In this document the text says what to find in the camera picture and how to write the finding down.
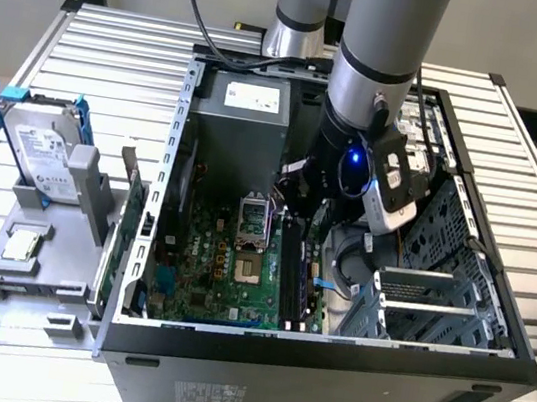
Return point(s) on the silver CPU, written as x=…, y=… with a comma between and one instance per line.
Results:
x=23, y=245

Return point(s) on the hard disk in blue carrier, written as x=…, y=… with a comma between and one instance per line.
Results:
x=38, y=151

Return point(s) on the green graphics card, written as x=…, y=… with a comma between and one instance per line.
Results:
x=123, y=240

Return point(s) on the grey Dell power supply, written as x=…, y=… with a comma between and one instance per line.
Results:
x=235, y=150

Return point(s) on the grey metal disk bay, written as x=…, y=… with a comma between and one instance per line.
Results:
x=434, y=307

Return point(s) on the black and grey PC case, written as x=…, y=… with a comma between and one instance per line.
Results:
x=270, y=393

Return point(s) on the green RAM stick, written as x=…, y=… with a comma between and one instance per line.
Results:
x=304, y=287

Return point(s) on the black RAM slot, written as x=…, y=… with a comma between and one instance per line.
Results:
x=285, y=269
x=292, y=270
x=298, y=278

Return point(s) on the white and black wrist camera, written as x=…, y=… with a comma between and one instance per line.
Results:
x=392, y=199

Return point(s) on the CPU socket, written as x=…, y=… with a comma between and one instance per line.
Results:
x=249, y=269

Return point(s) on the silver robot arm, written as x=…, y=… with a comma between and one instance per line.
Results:
x=382, y=51

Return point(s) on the blue expansion slot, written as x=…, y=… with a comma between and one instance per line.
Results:
x=220, y=322

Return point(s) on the grey parts rack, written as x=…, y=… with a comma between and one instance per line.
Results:
x=69, y=252

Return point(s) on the green Dell motherboard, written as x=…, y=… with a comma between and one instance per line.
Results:
x=196, y=276

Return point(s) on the black case fan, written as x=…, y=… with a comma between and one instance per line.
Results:
x=180, y=188

